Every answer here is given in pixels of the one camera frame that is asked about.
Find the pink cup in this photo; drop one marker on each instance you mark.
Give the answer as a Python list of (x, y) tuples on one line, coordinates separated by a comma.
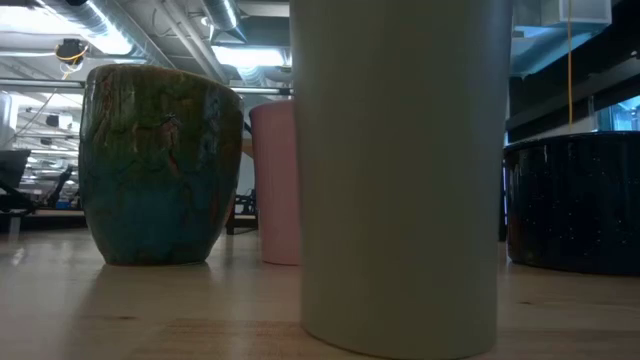
[(277, 185)]

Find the beige tumbler cup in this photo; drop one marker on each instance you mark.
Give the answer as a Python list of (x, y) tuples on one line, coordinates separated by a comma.
[(400, 175)]

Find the green blue glazed mug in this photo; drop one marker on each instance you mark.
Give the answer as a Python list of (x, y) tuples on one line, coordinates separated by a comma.
[(160, 165)]

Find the black speckled mug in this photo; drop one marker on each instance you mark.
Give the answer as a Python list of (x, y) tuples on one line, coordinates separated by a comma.
[(575, 200)]

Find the black monitor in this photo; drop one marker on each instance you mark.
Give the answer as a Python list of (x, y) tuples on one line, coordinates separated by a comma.
[(12, 167)]

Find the black metal table frame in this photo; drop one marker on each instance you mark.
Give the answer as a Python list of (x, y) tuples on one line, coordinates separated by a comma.
[(50, 222)]

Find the grey short post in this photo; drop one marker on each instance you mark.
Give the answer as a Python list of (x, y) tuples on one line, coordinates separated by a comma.
[(14, 227)]

